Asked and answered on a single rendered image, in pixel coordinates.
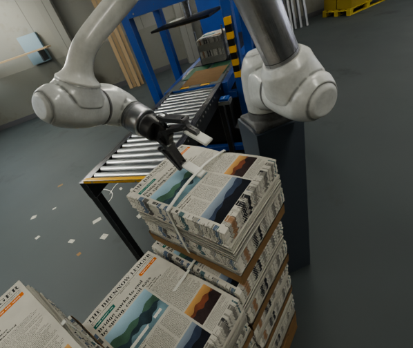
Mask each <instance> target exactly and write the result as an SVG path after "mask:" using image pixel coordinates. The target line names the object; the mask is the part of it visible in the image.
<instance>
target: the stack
mask: <svg viewBox="0 0 413 348"><path fill-rule="evenodd" d="M283 237H284V235H283V227H282V222H281V221H280V222H279V223H278V225H277V227H276V229H275V231H274V232H273V234H272V236H271V238H270V239H269V241H268V243H267V245H266V247H265V249H264V250H263V252H262V254H261V255H260V257H259V259H258V261H257V262H256V265H255V266H254V268H253V270H252V272H251V273H250V275H249V277H248V278H247V281H246V282H245V284H241V283H239V282H237V281H235V280H233V279H231V278H229V277H227V276H225V275H223V274H221V273H220V272H218V271H216V270H214V269H212V268H210V267H208V266H206V265H204V264H202V263H200V262H198V261H196V260H194V259H192V258H190V257H188V256H187V255H184V254H183V253H180V252H179V251H176V250H175V249H172V248H171V247H169V246H166V245H165V244H162V243H161V242H158V241H156V242H155V243H154V244H153V246H152V250H154V253H156V255H155V254H154V253H152V252H150V251H147V252H146V253H145V254H144V255H143V256H142V258H141V259H140V260H139V261H138V262H137V263H136V264H135V265H134V266H133V267H132V268H131V270H130V271H129V272H128V273H127V274H126V275H125V276H124V277H123V278H122V279H121V280H120V281H119V282H118V284H117V285H116V286H115V287H114V288H113V289H112V290H111V292H110V293H109V294H108V295H107V296H106V297H105V298H104V299H103V300H102V301H101V302H100V304H99V305H98V306H97V307H96V308H95V310H94V311H93V312H92V313H91V314H90V315H89V317H88V318H87V319H86V320H85V322H84V323H83V324H82V325H83V326H84V327H85V328H86V329H87V330H88V331H89V332H90V333H91V334H92V335H93V336H94V337H95V338H96V339H97V340H98V341H99V342H100V343H101V344H102V345H103V346H104V347H105V348H243V346H244V344H245V342H246V340H247V338H248V336H249V334H250V332H251V328H250V327H249V326H248V325H251V326H252V328H253V324H254V322H255V320H256V318H257V316H258V313H259V311H260V309H261V307H262V305H263V303H264V301H265V298H266V297H267V294H268V293H269V290H270V288H271V286H272V284H273V282H274V280H275V279H276V277H277V275H278V273H279V271H280V269H281V267H282V265H283V263H284V261H285V259H286V257H287V245H286V241H285V240H284V239H283ZM290 277H291V276H290V275H288V264H287V265H286V267H285V269H284V271H283V272H282V275H281V277H280V279H279V281H278V283H277V285H276V288H275V289H274V291H273V293H272V295H271V298H270V300H269V302H268V304H267V306H266V308H265V310H264V312H263V314H262V317H261V319H260V321H259V323H258V325H257V327H256V329H255V331H253V337H252V339H251V341H250V343H249V345H248V347H247V348H265V347H266V345H267V342H268V340H269V337H270V335H271V332H272V330H273V328H274V325H275V323H276V321H277V319H278V316H279V314H280V311H281V309H282V307H283V305H284V303H285V300H286V298H287V296H288V294H289V291H290V289H291V285H290V284H291V278H290ZM294 304H295V303H294V299H293V294H292V293H291V295H290V297H289V299H288V301H287V304H286V306H285V309H284V311H283V313H282V315H281V318H280V321H279V323H278V326H277V327H276V330H275V332H274V335H273V337H272V339H271V342H270V344H269V347H268V348H281V346H282V343H283V340H284V338H285V335H286V333H287V330H288V328H289V326H290V323H291V320H292V318H293V316H294V314H295V313H294V311H295V309H294ZM297 327H298V326H297V323H296V316H295V318H294V321H293V323H292V326H291V329H290V330H289V333H288V336H287V339H286V341H285V343H284V346H283V348H290V346H291V343H292V340H293V338H294V335H295V332H296V330H297Z"/></svg>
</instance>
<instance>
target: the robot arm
mask: <svg viewBox="0 0 413 348"><path fill-rule="evenodd" d="M138 1H139V0H102V1H101V2H100V3H99V5H98V6H97V7H96V8H95V9H94V10H93V12H92V13H91V14H90V16H89V17H88V18H87V20H86V21H85V22H84V24H83V25H82V26H81V28H80V29H79V30H78V32H77V34H76V35H75V37H74V39H73V41H72V43H71V45H70V48H69V51H68V54H67V58H66V63H65V65H64V67H63V68H62V69H61V70H60V71H59V72H57V73H55V76H54V78H53V80H52V81H51V82H50V83H49V84H44V85H42V86H40V87H39V88H38V89H36V91H35V92H34V93H33V96H32V107H33V109H34V111H35V113H36V115H37V116H38V118H40V119H41V120H43V121H44V122H46V123H48V124H51V125H53V126H56V127H59V128H90V127H94V126H99V125H110V126H122V127H124V128H125V129H126V130H129V131H130V132H132V133H134V134H135V135H137V136H143V137H145V138H146V139H148V140H150V141H157V142H158V143H159V144H160V146H159V147H158V148H157V149H158V151H159V152H161V153H162V154H164V156H165V157H166V158H167V159H168V160H169V161H170V162H171V163H172V164H173V165H174V166H175V167H176V169H177V170H179V171H181V170H182V169H183V168H184V169H186V170H187V171H189V172H190V173H192V174H194V173H195V172H196V171H197V170H198V169H199V168H200V167H199V166H197V165H195V164H194V163H192V162H190V161H189V160H187V161H186V160H185V159H184V157H183V156H182V154H181V153H180V152H179V150H178V149H177V147H176V146H175V142H174V141H173V136H174V133H176V132H180V131H183V132H184V134H185V135H188V136H189V137H191V138H193V139H194V140H196V141H197V142H199V143H201V144H203V145H205V146H207V145H208V144H209V143H210V142H211V141H212V140H213V138H211V137H209V136H208V135H206V134H204V133H202V132H201V131H200V130H199V129H198V128H196V127H194V126H192V125H191V123H190V122H189V116H188V115H174V114H167V113H165V112H161V113H160V114H159V115H156V114H155V112H154V111H153V110H152V109H150V108H149V107H147V106H145V105H143V104H142V103H141V102H138V101H137V100H136V98H134V96H132V95H131V94H130V93H128V92H126V91H125V90H122V89H121V88H119V87H116V86H114V85H112V84H105V83H99V82H98V81H97V79H96V78H95V75H94V71H93V65H94V60H95V56H96V54H97V51H98V50H99V48H100V47H101V45H102V44H103V43H104V42H105V40H106V39H107V38H108V37H109V35H110V34H111V33H112V32H113V31H114V29H116V27H117V26H118V25H119V24H120V23H121V21H122V20H123V19H124V17H125V16H126V15H127V14H128V13H129V12H130V11H131V10H132V8H133V7H134V6H135V4H136V3H137V2H138ZM233 1H234V3H235V5H236V7H237V9H238V11H239V13H240V15H241V17H242V20H243V21H244V24H245V26H246V27H247V30H248V31H249V34H250V35H251V38H252V40H253V42H254V44H255V46H256V48H254V49H253V50H250V51H249V52H248V53H247V54H246V55H245V57H244V59H243V62H242V68H241V80H242V89H243V93H244V99H245V102H246V105H247V110H248V113H246V114H243V115H241V116H240V118H241V120H242V121H245V122H246V123H248V125H250V127H252V128H253V129H254V130H255V132H256V133H257V134H261V133H263V132H265V131H267V130H269V129H271V128H274V127H277V126H279V125H281V124H284V123H287V122H290V121H293V120H294V121H297V122H312V121H316V120H317V119H319V118H321V117H324V116H326V114H328V113H329V112H330V111H331V109H332V108H333V107H334V105H335V103H336V100H337V94H338V88H337V85H336V82H335V81H334V78H333V77H332V76H331V74H330V73H329V72H327V71H325V69H324V68H323V66H322V65H321V63H320V62H319V60H317V58H316V56H315V55H314V53H313V52H312V51H311V48H310V47H308V46H305V45H302V44H300V43H298V42H297V40H296V37H295V34H294V31H293V29H292V27H291V24H290V21H289V17H288V16H287V12H286V10H285V7H284V4H283V2H282V0H233ZM166 122H167V123H174V124H176V125H174V124H173V125H167V123H166ZM169 144H171V145H170V146H169V147H168V146H167V145H169Z"/></svg>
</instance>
